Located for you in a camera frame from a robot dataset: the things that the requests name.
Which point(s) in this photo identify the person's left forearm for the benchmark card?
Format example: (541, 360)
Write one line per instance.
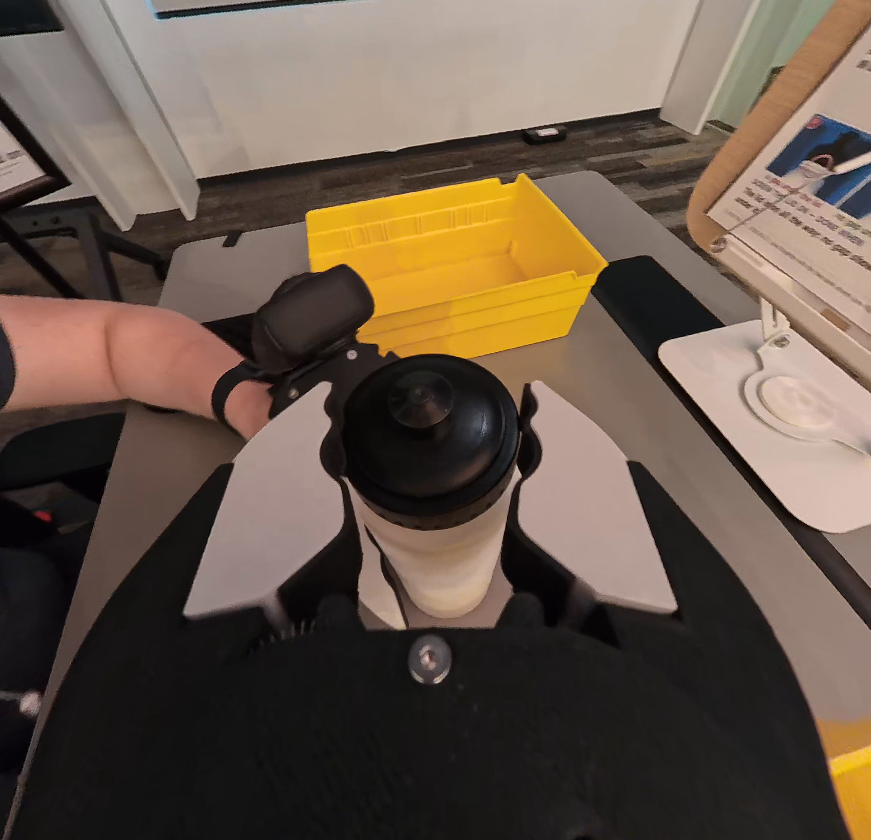
(109, 350)

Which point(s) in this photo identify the white plastic bottle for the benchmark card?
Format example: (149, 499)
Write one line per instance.
(442, 554)

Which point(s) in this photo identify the yellow plastic bin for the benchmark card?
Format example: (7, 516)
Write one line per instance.
(408, 235)
(855, 799)

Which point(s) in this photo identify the person's left hand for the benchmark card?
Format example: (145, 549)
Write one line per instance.
(242, 407)

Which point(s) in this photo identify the sign on black easel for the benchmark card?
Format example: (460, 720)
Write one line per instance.
(17, 160)

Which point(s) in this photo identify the black textured pad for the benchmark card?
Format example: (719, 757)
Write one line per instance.
(229, 334)

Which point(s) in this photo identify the black bottle lid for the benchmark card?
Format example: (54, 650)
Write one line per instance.
(429, 446)

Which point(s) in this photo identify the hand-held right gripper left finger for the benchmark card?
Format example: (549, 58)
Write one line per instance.
(272, 527)

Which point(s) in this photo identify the wooden edged instruction board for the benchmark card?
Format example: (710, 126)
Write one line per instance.
(817, 201)

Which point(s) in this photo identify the small black floor object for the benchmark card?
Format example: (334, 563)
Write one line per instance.
(545, 134)

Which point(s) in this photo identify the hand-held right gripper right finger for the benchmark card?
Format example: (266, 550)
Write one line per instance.
(592, 514)

